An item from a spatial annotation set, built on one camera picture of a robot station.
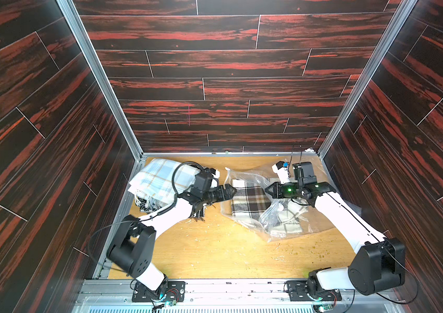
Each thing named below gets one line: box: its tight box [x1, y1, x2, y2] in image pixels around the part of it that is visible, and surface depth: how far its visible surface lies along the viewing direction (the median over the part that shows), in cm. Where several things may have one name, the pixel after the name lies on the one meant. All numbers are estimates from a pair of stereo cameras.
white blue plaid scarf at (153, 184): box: [127, 158, 201, 209], surface depth 90 cm
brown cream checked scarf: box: [230, 179, 308, 236], surface depth 94 cm
